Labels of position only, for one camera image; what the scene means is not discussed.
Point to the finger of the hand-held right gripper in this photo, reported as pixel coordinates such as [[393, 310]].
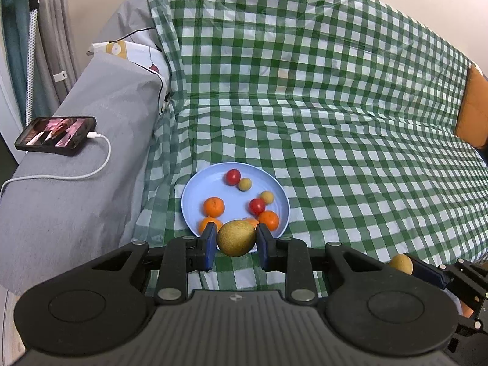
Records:
[[429, 272]]

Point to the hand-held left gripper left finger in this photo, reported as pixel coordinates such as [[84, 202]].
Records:
[[209, 246]]

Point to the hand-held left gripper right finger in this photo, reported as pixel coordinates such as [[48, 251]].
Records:
[[265, 247]]

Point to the yellow orange fruit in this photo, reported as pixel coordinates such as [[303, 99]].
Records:
[[207, 222], [252, 221]]

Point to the orange mandarin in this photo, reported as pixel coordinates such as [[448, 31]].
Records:
[[269, 220], [214, 206]]

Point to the small yellow fruit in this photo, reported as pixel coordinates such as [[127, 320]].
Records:
[[400, 264], [267, 197], [245, 184], [236, 238]]

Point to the red cherry tomato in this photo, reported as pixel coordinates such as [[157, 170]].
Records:
[[257, 206], [233, 176]]

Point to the light blue plate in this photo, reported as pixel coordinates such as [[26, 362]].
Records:
[[236, 195]]

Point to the green checkered cloth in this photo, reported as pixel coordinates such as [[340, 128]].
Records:
[[324, 122]]

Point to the orange sofa cushion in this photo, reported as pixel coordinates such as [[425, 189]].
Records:
[[474, 110]]

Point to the black smartphone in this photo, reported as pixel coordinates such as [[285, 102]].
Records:
[[57, 134]]

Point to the white flower print pillow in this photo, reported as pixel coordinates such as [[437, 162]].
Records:
[[133, 51]]

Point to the white curtain tie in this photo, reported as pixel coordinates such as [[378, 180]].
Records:
[[60, 76]]

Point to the dotted black white pole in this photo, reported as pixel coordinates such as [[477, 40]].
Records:
[[31, 64]]

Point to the grey curtain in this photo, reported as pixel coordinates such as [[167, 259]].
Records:
[[57, 26]]

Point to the teal curtain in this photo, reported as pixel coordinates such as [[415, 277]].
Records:
[[15, 45]]

